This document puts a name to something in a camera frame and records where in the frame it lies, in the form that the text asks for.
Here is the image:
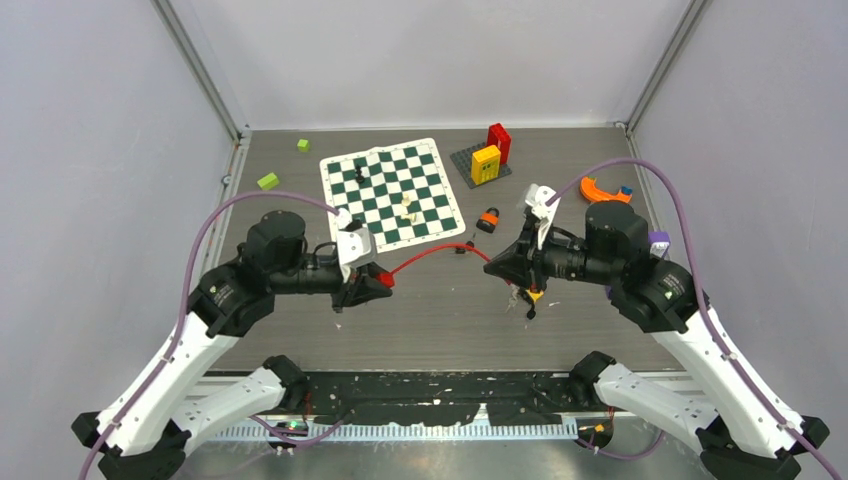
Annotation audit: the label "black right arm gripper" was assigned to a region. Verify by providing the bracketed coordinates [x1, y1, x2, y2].
[484, 217, 619, 294]

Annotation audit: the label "red cable with plug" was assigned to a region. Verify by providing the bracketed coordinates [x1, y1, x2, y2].
[377, 243, 495, 289]

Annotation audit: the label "yellow black key fob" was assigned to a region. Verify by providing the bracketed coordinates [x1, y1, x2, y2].
[506, 285, 544, 321]

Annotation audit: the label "black keys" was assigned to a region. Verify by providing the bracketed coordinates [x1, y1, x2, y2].
[454, 233, 476, 254]

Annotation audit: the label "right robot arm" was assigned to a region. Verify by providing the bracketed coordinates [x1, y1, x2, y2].
[484, 201, 829, 479]

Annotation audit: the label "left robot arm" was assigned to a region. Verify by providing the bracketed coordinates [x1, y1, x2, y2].
[72, 211, 392, 479]

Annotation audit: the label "green white chess mat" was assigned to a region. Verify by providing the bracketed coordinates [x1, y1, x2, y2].
[319, 138, 466, 253]

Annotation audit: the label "yellow building block tower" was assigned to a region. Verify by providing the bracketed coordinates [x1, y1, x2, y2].
[470, 145, 501, 185]

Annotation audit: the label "orange curved toy track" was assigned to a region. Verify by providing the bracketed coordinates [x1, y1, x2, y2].
[579, 176, 633, 204]

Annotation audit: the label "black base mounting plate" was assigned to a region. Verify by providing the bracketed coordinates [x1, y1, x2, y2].
[280, 371, 611, 427]

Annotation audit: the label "dark grey building baseplate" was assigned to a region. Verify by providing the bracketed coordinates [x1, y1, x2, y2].
[450, 142, 512, 189]

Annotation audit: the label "red building block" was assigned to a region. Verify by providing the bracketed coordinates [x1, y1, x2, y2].
[486, 123, 512, 165]

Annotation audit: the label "light green block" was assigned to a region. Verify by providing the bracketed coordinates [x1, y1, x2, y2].
[256, 172, 280, 191]

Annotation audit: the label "purple white device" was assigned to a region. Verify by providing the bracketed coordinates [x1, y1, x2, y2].
[648, 231, 671, 259]

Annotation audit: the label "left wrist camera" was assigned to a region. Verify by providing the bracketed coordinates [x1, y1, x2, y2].
[334, 208, 377, 281]

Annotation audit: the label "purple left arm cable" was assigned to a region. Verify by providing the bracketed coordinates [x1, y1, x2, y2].
[77, 190, 342, 480]

